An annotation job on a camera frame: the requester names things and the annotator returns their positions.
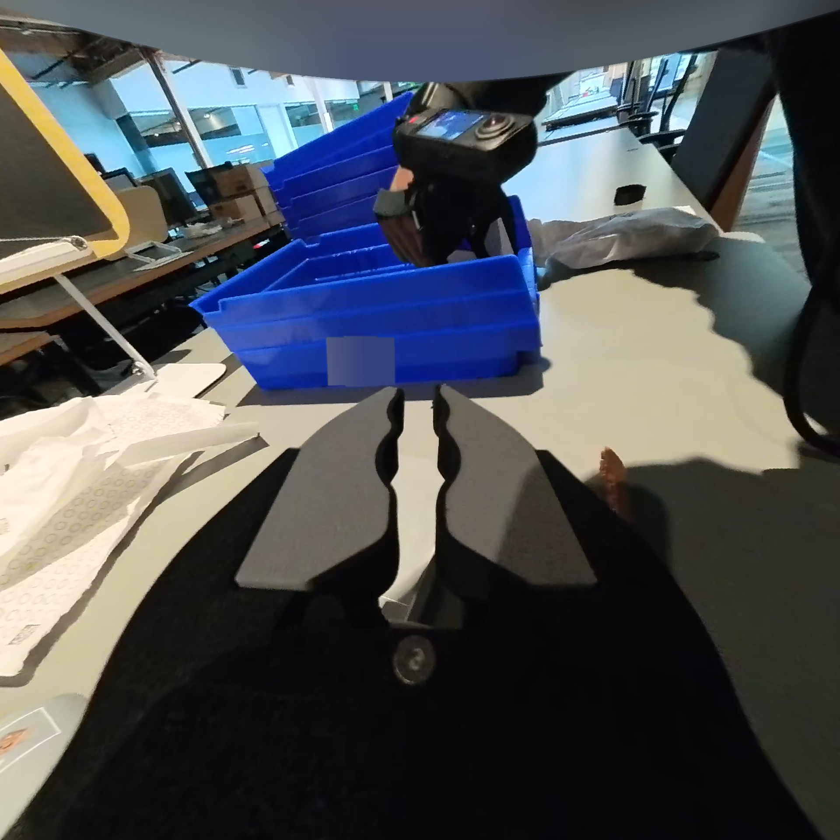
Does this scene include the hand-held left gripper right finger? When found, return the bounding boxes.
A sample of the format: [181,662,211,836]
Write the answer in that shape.
[432,385,598,592]

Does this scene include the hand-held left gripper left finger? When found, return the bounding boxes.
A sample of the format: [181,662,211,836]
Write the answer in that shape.
[234,386,406,592]

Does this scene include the brown toy piece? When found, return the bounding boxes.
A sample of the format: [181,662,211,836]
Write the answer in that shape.
[596,446,635,526]

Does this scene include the blue plastic bin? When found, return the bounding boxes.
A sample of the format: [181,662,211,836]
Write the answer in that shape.
[189,196,540,332]
[233,315,546,389]

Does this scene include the grey desk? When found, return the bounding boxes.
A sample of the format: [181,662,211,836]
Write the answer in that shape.
[0,128,834,723]

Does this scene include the dark desk divider panel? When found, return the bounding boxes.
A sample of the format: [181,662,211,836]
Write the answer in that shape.
[669,49,782,231]

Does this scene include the wooden background desk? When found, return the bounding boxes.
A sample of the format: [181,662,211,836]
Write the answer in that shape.
[0,217,290,329]

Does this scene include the person's right hand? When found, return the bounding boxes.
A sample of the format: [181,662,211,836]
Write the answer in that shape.
[373,164,435,269]

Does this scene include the stack of blue bins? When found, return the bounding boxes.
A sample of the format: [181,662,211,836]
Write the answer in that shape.
[261,92,421,263]

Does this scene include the crumpled clear plastic bag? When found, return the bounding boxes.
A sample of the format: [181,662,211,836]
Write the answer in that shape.
[528,206,723,270]

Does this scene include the black office chair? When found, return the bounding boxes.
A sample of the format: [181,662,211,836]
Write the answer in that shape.
[617,59,697,142]

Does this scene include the cardboard boxes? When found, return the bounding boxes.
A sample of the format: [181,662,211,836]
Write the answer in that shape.
[187,163,286,227]

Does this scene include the crumpled white paper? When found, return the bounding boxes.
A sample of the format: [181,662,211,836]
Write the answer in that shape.
[0,390,263,677]

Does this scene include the white slanted stand pole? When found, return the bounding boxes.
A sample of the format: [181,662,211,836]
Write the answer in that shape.
[52,272,227,398]

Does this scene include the grey tray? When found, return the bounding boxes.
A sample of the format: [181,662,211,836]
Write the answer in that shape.
[125,239,194,270]

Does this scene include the grey instruction booklet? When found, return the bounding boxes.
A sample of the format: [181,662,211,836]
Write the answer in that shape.
[0,692,89,788]

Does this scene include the yellow edged divider panel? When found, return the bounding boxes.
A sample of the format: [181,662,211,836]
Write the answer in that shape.
[0,49,132,260]

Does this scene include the glass wall windows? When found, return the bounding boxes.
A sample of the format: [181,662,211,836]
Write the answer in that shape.
[26,52,395,172]

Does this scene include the black cable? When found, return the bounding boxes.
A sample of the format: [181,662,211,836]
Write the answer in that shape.
[784,282,840,460]

